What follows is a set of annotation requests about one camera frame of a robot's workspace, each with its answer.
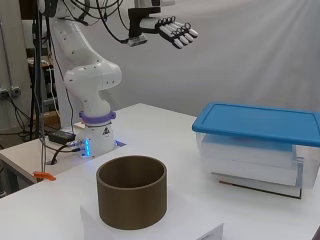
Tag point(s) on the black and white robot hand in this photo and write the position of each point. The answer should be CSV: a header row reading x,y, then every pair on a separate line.
x,y
173,31

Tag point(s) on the blue plastic lid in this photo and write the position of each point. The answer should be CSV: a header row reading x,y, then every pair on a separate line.
x,y
256,121

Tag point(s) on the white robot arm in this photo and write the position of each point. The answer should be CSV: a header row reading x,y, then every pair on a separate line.
x,y
90,80

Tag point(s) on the white hanging sheet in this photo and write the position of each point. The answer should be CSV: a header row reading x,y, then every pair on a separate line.
x,y
233,60

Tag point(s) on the black stand pole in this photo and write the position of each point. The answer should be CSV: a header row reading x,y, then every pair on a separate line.
x,y
38,66

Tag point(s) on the black power adapter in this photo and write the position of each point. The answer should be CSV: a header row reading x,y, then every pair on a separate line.
x,y
61,136

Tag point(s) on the brown round tub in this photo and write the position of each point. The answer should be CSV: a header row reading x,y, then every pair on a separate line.
x,y
133,206

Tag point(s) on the clear plastic box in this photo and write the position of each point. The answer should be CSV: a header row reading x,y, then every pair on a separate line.
x,y
306,166

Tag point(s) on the orange clamp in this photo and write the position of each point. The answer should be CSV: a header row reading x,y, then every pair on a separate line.
x,y
45,175

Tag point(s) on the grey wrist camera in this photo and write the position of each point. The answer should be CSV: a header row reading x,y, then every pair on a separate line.
x,y
137,40

